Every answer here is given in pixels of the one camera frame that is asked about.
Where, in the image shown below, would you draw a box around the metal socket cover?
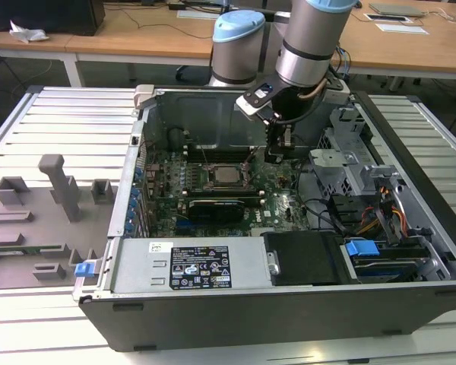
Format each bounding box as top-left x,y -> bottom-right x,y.
241,150 -> 269,178

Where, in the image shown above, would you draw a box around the silver CPU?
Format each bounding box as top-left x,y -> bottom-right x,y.
212,167 -> 239,184

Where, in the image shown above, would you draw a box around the black RAM slot bank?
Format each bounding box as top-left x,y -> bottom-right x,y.
185,189 -> 264,202
185,148 -> 253,163

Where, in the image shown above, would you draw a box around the CPU socket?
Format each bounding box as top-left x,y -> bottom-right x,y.
206,163 -> 252,192

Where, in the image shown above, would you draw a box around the silver metal drive cage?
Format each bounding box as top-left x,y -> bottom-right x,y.
309,107 -> 404,199

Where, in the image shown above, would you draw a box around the green motherboard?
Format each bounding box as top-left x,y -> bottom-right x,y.
144,150 -> 313,237

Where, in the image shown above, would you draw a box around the black round case fan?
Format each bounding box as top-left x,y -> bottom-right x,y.
166,128 -> 189,151

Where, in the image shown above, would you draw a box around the black graphics card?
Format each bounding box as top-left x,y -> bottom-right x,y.
188,198 -> 246,222

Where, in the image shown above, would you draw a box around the wooden desk with laptop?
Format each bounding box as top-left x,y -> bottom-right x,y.
328,0 -> 456,92

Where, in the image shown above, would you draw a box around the black plastic shroud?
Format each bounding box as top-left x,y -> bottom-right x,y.
261,230 -> 345,287

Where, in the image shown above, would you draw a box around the grey laptop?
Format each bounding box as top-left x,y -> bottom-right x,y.
368,2 -> 427,18

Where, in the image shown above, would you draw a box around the hard disk in blue carrier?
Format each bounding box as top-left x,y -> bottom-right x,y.
344,237 -> 432,284

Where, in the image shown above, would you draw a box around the wooden desk with monitor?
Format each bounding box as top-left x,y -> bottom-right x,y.
0,0 -> 229,88

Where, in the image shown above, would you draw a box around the black open PC case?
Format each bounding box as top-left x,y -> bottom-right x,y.
72,84 -> 456,353

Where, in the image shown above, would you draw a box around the silver power supply unit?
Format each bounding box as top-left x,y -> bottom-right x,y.
108,236 -> 273,294

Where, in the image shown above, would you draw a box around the black monitor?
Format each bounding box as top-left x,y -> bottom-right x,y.
0,0 -> 106,37

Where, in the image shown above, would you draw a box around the crumpled white paper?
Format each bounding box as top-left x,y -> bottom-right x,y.
8,19 -> 51,44

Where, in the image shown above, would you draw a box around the grey parts rack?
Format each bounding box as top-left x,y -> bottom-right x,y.
0,154 -> 119,290

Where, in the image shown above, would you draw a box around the green RAM stick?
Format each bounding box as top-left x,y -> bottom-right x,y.
0,246 -> 64,257

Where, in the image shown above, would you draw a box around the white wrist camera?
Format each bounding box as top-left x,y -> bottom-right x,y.
235,77 -> 287,123

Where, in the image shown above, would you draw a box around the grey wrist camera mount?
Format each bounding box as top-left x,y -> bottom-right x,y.
324,78 -> 351,106

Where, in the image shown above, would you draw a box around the blue cable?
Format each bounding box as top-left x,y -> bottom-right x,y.
336,46 -> 353,79

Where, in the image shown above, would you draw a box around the black internal cables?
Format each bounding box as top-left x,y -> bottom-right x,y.
295,157 -> 349,233

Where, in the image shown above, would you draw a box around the grey case handle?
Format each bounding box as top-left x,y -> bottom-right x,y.
134,84 -> 156,112

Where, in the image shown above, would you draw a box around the orange and yellow wires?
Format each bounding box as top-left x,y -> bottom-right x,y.
359,201 -> 408,235

